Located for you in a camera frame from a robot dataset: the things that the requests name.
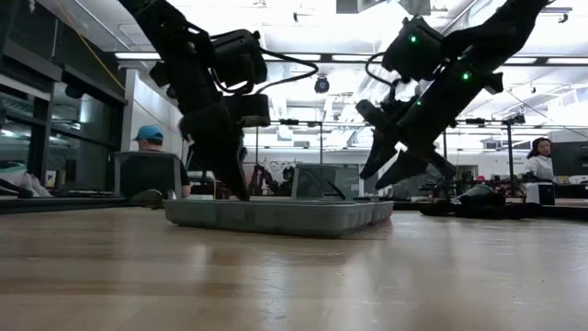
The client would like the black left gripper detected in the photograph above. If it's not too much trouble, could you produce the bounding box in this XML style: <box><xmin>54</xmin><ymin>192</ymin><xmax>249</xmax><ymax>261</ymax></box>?
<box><xmin>178</xmin><ymin>103</ymin><xmax>252</xmax><ymax>202</ymax></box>

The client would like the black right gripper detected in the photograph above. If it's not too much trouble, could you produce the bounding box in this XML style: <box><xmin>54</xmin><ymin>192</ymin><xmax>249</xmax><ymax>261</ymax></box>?
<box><xmin>359</xmin><ymin>86</ymin><xmax>458</xmax><ymax>190</ymax></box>

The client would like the grey plastic tool case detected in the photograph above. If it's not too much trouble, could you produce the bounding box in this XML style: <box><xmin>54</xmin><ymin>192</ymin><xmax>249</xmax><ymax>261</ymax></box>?
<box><xmin>163</xmin><ymin>197</ymin><xmax>395</xmax><ymax>239</ymax></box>

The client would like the black work glove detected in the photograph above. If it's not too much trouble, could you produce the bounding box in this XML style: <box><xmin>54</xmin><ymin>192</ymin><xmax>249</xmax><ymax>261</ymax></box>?
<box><xmin>419</xmin><ymin>200</ymin><xmax>458</xmax><ymax>218</ymax></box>
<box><xmin>452</xmin><ymin>183</ymin><xmax>506</xmax><ymax>209</ymax></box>

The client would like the grey monitor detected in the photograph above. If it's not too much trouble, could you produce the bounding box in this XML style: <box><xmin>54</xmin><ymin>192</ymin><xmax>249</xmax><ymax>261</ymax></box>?
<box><xmin>291</xmin><ymin>164</ymin><xmax>340</xmax><ymax>200</ymax></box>

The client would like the grey office chair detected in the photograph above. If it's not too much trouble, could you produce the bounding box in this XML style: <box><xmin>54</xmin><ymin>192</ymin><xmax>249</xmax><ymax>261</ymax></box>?
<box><xmin>112</xmin><ymin>151</ymin><xmax>184</xmax><ymax>201</ymax></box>

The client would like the person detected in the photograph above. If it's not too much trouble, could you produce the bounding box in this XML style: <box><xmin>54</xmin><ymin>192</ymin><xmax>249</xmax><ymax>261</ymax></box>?
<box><xmin>523</xmin><ymin>136</ymin><xmax>558</xmax><ymax>183</ymax></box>
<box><xmin>132</xmin><ymin>124</ymin><xmax>192</xmax><ymax>200</ymax></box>

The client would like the white box device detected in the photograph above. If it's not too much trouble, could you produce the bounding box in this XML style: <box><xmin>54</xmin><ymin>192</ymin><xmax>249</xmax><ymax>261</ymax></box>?
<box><xmin>526</xmin><ymin>182</ymin><xmax>558</xmax><ymax>206</ymax></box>

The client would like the white teal object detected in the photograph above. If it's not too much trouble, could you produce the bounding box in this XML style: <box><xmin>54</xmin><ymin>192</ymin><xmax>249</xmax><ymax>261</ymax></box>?
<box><xmin>0</xmin><ymin>160</ymin><xmax>52</xmax><ymax>200</ymax></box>

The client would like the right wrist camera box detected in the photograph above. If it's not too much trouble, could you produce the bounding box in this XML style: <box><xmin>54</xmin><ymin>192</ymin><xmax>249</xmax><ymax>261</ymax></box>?
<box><xmin>356</xmin><ymin>98</ymin><xmax>394</xmax><ymax>135</ymax></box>

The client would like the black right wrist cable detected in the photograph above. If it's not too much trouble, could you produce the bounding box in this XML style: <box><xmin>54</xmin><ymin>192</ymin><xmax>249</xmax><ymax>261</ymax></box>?
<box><xmin>365</xmin><ymin>51</ymin><xmax>401</xmax><ymax>100</ymax></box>

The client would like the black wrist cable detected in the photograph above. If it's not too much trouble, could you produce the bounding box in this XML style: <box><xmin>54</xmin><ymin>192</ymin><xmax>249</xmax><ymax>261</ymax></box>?
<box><xmin>365</xmin><ymin>51</ymin><xmax>401</xmax><ymax>100</ymax></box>
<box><xmin>209</xmin><ymin>45</ymin><xmax>320</xmax><ymax>96</ymax></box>

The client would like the black camera stand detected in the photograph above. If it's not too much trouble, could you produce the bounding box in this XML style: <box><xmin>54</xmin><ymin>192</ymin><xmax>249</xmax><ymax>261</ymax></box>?
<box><xmin>443</xmin><ymin>114</ymin><xmax>527</xmax><ymax>199</ymax></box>

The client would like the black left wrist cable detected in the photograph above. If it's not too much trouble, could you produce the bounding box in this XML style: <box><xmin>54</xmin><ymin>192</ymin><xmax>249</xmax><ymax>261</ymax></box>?
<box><xmin>209</xmin><ymin>45</ymin><xmax>320</xmax><ymax>96</ymax></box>

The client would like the dark wall monitor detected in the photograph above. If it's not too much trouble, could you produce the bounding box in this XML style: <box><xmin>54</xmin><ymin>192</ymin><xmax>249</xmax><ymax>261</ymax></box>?
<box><xmin>548</xmin><ymin>130</ymin><xmax>588</xmax><ymax>178</ymax></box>

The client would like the black wall-mounted device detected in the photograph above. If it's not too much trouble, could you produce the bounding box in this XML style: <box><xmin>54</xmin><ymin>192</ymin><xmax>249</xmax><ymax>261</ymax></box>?
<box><xmin>63</xmin><ymin>83</ymin><xmax>86</xmax><ymax>100</ymax></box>

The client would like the black aluminium table frame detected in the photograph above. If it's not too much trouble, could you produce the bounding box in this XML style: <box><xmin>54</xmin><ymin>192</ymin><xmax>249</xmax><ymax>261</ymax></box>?
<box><xmin>0</xmin><ymin>196</ymin><xmax>588</xmax><ymax>220</ymax></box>

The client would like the yellow hanging cable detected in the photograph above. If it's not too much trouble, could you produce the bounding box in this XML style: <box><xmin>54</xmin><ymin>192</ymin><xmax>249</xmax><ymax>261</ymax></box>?
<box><xmin>57</xmin><ymin>0</ymin><xmax>126</xmax><ymax>92</ymax></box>

